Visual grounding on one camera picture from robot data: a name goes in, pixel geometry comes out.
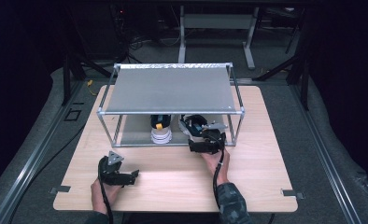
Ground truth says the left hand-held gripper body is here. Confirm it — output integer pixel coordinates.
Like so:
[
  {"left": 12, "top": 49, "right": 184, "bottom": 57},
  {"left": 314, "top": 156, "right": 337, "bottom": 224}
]
[{"left": 97, "top": 150, "right": 127, "bottom": 187}]

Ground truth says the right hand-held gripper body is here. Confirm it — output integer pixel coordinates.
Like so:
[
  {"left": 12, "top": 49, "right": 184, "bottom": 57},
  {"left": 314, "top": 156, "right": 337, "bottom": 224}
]
[{"left": 200, "top": 122, "right": 229, "bottom": 156}]

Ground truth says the navy and white sneaker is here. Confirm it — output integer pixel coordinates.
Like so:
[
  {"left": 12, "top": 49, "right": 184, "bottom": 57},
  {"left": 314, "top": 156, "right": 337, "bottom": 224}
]
[
  {"left": 178, "top": 114, "right": 210, "bottom": 138},
  {"left": 149, "top": 114, "right": 174, "bottom": 146}
]

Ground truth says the grey metal shoe rack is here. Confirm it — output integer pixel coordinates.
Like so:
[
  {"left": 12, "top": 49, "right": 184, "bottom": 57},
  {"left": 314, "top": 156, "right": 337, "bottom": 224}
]
[{"left": 96, "top": 62, "right": 246, "bottom": 148}]

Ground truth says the person's right hand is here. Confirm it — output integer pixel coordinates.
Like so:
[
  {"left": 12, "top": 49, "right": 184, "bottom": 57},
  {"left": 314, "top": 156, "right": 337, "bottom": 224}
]
[{"left": 200, "top": 148, "right": 231, "bottom": 187}]

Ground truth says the person's left hand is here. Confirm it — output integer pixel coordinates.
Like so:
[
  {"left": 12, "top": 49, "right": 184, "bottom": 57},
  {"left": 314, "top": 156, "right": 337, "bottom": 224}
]
[{"left": 90, "top": 177, "right": 123, "bottom": 217}]

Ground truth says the black tape square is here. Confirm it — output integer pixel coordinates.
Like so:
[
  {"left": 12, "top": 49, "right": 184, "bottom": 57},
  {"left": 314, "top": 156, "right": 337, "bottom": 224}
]
[{"left": 64, "top": 108, "right": 82, "bottom": 122}]

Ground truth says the yellow plug on floor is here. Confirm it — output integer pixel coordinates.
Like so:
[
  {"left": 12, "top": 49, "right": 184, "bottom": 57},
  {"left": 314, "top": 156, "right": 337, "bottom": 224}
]
[{"left": 86, "top": 79, "right": 98, "bottom": 97}]

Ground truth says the black metal stand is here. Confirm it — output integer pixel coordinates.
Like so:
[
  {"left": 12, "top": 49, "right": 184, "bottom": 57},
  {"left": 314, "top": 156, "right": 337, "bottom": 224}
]
[
  {"left": 61, "top": 50, "right": 113, "bottom": 106},
  {"left": 252, "top": 7, "right": 311, "bottom": 111}
]

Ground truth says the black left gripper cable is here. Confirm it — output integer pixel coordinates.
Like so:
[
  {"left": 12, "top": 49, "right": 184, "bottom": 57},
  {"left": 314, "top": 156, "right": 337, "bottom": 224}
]
[{"left": 98, "top": 176, "right": 115, "bottom": 224}]

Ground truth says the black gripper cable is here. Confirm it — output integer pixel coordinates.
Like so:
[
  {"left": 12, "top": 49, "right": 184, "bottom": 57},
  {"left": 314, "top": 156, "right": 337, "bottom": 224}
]
[
  {"left": 98, "top": 176, "right": 115, "bottom": 224},
  {"left": 212, "top": 136, "right": 226, "bottom": 210}
]

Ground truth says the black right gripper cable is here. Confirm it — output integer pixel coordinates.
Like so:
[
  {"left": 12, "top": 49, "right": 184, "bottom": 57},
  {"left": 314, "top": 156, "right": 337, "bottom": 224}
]
[{"left": 212, "top": 136, "right": 226, "bottom": 210}]

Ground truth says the aluminium floor rail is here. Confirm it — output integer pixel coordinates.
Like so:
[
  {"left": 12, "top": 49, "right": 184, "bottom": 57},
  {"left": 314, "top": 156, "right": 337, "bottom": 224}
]
[
  {"left": 291, "top": 83, "right": 362, "bottom": 224},
  {"left": 0, "top": 79, "right": 84, "bottom": 224}
]

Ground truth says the grey metal desk frame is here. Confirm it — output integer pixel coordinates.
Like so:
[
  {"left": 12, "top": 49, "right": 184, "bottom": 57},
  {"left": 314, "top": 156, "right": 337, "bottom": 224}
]
[{"left": 177, "top": 5, "right": 261, "bottom": 71}]

